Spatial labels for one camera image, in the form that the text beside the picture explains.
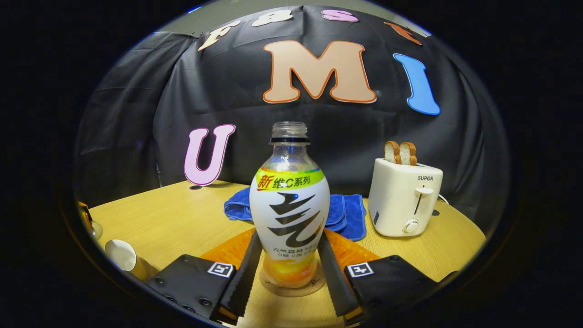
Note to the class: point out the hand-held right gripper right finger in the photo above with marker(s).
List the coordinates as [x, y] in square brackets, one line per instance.
[334, 282]

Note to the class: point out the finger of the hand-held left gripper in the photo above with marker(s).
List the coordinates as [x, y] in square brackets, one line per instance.
[85, 216]

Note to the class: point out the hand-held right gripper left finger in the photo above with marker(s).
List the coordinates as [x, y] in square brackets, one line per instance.
[243, 282]

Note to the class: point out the round brown coaster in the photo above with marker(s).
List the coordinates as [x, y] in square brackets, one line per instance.
[291, 291]

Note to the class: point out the cream ceramic teacup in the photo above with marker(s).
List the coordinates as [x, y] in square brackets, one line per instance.
[120, 255]

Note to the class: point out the clear water bottle white label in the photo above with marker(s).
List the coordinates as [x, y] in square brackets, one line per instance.
[289, 218]

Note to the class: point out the blue folded towel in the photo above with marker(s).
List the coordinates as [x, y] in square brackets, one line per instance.
[348, 218]

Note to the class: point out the white toaster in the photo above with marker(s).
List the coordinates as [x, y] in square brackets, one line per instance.
[396, 200]

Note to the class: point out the black backdrop cloth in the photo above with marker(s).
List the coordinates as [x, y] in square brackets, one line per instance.
[150, 114]

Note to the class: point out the toast slice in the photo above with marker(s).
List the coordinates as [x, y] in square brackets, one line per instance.
[409, 154]
[391, 152]

